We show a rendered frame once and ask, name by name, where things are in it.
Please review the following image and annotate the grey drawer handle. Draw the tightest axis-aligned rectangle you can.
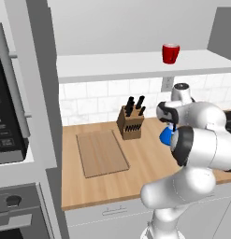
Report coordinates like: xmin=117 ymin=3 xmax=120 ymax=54
xmin=101 ymin=206 xmax=129 ymax=217

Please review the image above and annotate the grey cabinet door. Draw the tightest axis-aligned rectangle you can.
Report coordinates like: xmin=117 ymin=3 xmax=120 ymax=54
xmin=207 ymin=6 xmax=231 ymax=63

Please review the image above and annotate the grey oven handle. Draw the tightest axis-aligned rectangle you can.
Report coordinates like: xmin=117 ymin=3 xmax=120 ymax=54
xmin=0 ymin=213 xmax=34 ymax=233

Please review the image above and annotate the grey tall appliance cabinet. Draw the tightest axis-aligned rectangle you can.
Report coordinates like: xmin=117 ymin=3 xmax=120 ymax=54
xmin=4 ymin=0 xmax=70 ymax=239

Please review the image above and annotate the grey microwave handle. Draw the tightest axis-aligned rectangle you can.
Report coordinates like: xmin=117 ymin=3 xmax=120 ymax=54
xmin=0 ymin=21 xmax=33 ymax=140

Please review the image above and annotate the grey wall outlet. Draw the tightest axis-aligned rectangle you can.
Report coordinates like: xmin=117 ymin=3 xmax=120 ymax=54
xmin=161 ymin=76 xmax=175 ymax=93

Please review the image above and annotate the wooden knife block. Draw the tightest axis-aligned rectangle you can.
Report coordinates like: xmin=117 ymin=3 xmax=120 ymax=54
xmin=116 ymin=105 xmax=146 ymax=141

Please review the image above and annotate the blue kettle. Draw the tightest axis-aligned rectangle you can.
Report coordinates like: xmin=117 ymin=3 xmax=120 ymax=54
xmin=159 ymin=122 xmax=179 ymax=148

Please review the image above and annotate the red mug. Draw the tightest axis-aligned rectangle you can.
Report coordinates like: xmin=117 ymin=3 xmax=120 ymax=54
xmin=161 ymin=43 xmax=180 ymax=65

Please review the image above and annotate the black knife handle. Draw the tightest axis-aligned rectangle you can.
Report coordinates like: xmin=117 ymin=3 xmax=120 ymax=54
xmin=137 ymin=105 xmax=148 ymax=117
xmin=124 ymin=96 xmax=136 ymax=118
xmin=135 ymin=95 xmax=146 ymax=110

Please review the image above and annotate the grey wall cabinet shelf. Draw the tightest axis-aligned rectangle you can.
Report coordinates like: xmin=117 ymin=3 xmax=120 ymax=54
xmin=56 ymin=49 xmax=231 ymax=85

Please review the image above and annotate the grey oven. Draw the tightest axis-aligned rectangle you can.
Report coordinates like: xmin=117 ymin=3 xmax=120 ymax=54
xmin=0 ymin=182 xmax=56 ymax=239

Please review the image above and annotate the wooden tray board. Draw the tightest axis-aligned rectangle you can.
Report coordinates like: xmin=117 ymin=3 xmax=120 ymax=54
xmin=75 ymin=129 xmax=131 ymax=179

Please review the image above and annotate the black microwave oven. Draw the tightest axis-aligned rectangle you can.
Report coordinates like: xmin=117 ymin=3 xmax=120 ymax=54
xmin=0 ymin=18 xmax=31 ymax=166

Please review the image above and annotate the black hob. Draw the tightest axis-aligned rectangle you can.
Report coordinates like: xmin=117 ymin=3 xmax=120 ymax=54
xmin=224 ymin=108 xmax=231 ymax=138

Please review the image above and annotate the black oven knob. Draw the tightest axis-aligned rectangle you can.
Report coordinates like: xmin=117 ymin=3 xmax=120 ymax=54
xmin=5 ymin=194 xmax=23 ymax=208

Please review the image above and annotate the grey drawer front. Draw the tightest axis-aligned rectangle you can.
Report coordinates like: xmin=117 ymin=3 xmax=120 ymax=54
xmin=64 ymin=197 xmax=156 ymax=239

